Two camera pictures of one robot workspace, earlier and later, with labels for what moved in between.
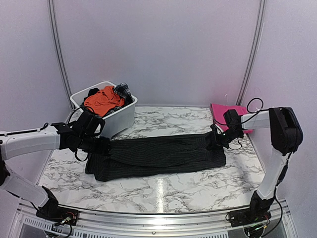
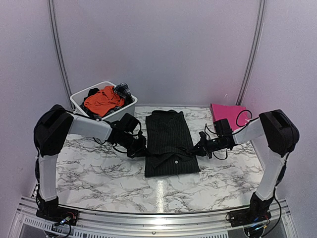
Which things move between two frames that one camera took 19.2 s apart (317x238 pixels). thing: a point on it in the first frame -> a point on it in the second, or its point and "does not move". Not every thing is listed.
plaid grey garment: [123, 90] does not move
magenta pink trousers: [217, 111] does not move
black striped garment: [147, 154] -> [169, 145]
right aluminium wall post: [255, 52] does not move
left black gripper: [103, 147] -> [141, 149]
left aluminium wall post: [58, 53] does not move
